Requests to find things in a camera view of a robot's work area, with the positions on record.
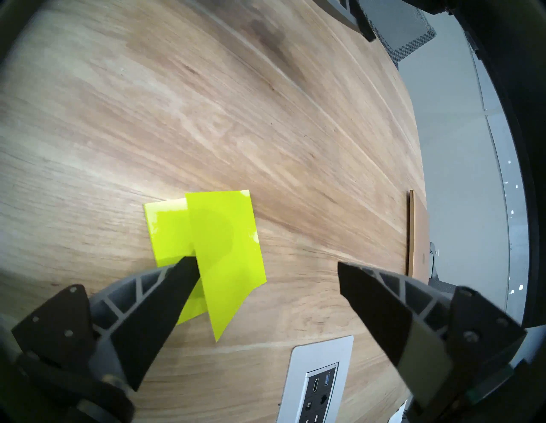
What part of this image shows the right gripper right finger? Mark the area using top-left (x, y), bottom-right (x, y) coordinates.
top-left (337, 261), bottom-right (527, 420)

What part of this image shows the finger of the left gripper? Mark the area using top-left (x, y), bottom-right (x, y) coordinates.
top-left (324, 0), bottom-right (377, 42)

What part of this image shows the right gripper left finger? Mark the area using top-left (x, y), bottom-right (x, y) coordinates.
top-left (12, 257), bottom-right (201, 397)

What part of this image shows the curved black ultrawide monitor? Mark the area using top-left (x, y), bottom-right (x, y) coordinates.
top-left (401, 0), bottom-right (546, 329)

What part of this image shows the grey mesh office chair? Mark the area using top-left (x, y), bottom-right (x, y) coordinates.
top-left (429, 241), bottom-right (457, 295)
top-left (375, 0), bottom-right (436, 64)

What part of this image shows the rose gold closed laptop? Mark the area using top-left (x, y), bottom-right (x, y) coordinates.
top-left (407, 190), bottom-right (430, 284)

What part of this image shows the silver table power outlet panel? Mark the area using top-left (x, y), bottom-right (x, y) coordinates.
top-left (277, 336), bottom-right (354, 423)

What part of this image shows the glass wall whiteboard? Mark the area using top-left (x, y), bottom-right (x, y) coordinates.
top-left (467, 34), bottom-right (531, 316)

